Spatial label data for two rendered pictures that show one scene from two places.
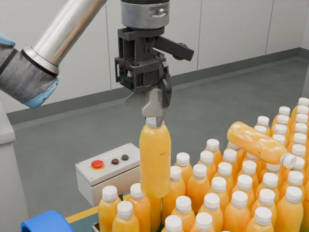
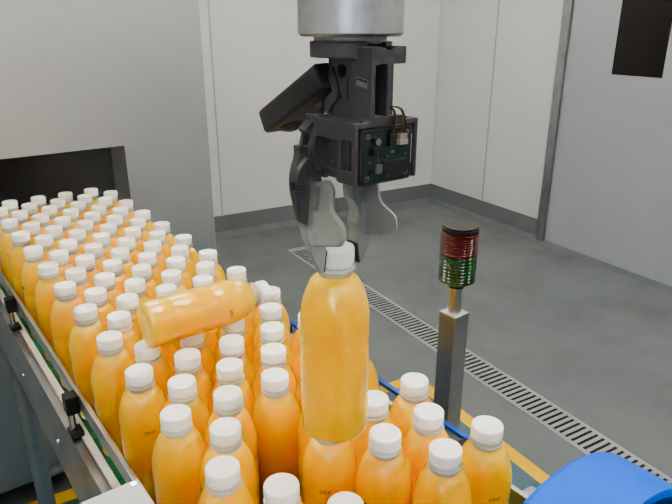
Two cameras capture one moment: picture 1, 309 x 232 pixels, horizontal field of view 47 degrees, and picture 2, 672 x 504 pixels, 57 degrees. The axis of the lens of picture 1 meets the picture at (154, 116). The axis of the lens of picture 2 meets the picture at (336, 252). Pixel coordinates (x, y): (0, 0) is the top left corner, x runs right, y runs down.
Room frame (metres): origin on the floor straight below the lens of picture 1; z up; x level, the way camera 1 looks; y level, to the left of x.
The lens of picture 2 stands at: (0.67, 0.58, 1.58)
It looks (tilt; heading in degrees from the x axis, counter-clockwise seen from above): 20 degrees down; 270
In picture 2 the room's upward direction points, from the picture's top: straight up
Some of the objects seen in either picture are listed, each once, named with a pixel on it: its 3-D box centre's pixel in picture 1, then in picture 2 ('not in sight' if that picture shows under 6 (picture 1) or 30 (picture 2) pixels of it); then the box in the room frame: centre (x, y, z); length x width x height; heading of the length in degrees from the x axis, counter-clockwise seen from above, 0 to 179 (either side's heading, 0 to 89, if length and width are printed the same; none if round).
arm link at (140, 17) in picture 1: (146, 13); (353, 13); (0.66, 0.02, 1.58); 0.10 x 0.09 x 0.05; 37
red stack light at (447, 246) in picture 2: not in sight; (459, 241); (0.46, -0.41, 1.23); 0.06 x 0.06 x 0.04
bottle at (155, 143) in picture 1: (155, 156); (335, 346); (0.67, 0.00, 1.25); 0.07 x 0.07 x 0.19
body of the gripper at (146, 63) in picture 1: (142, 57); (355, 113); (0.65, 0.02, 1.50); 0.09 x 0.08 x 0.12; 127
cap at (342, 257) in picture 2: (154, 118); (335, 259); (0.67, 0.00, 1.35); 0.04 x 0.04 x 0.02
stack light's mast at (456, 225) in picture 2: not in sight; (457, 269); (0.46, -0.41, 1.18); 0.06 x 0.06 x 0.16
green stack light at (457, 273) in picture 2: not in sight; (457, 266); (0.46, -0.41, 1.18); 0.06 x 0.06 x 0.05
